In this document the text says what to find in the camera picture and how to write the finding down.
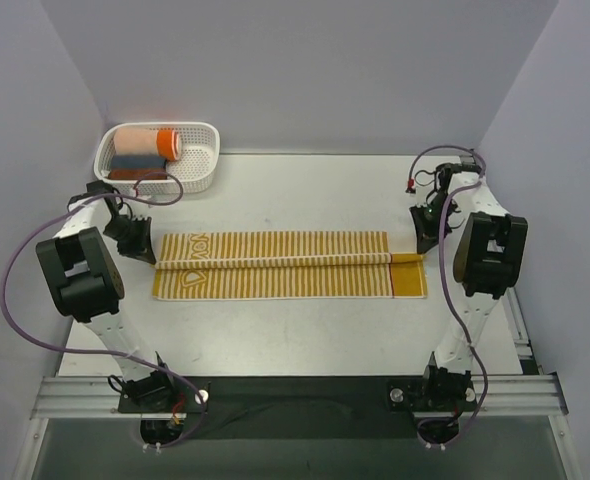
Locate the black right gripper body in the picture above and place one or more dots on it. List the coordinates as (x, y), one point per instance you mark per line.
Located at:
(426, 226)

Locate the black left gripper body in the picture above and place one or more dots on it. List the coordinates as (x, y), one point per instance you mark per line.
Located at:
(138, 240)

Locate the yellow white striped towel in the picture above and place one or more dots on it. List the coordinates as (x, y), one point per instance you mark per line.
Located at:
(287, 265)

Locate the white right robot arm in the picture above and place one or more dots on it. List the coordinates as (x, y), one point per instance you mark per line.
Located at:
(441, 389)

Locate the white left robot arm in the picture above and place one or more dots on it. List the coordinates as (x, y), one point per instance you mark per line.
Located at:
(85, 284)

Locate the brown rolled towel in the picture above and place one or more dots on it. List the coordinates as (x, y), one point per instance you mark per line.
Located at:
(136, 174)

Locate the blue grey rolled towel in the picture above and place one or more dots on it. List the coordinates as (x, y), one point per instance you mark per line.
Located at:
(137, 162)

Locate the white perforated plastic basket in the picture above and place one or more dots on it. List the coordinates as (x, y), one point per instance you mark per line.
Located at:
(194, 170)

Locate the peach orange rolled towel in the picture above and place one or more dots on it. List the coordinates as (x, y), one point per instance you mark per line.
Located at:
(166, 143)

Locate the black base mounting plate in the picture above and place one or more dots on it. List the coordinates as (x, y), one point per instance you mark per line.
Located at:
(306, 408)

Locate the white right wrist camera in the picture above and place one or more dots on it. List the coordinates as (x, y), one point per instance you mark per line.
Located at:
(411, 187)

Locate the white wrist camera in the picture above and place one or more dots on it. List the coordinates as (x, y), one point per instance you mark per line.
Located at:
(144, 200)
(411, 187)

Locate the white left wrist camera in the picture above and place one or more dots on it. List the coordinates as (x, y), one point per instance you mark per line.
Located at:
(144, 200)

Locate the aluminium right side rail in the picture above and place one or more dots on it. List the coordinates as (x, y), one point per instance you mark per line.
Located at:
(487, 261)

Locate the aluminium rail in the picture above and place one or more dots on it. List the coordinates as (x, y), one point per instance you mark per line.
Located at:
(487, 261)
(91, 398)

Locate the aluminium front rail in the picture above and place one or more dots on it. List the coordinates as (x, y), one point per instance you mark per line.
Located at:
(91, 398)

